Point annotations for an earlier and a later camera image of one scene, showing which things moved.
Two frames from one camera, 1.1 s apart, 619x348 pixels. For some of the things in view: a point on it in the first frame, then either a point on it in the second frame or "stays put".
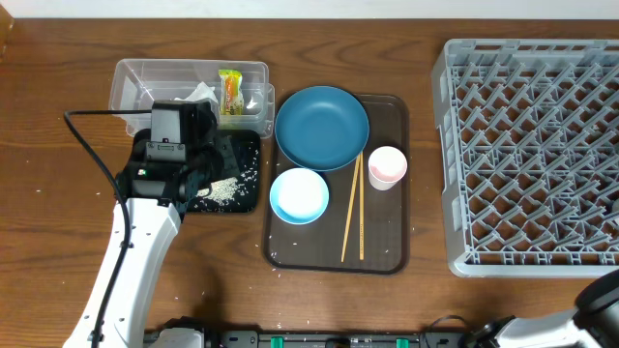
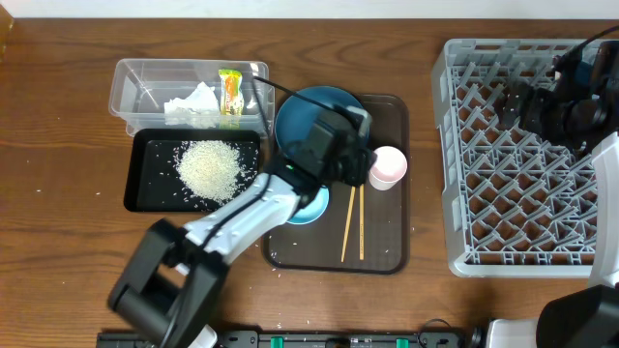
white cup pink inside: [387, 166] stays put
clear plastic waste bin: [240, 91] stays put
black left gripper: [231, 168] -> [366, 161]
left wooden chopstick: [351, 208] stays put
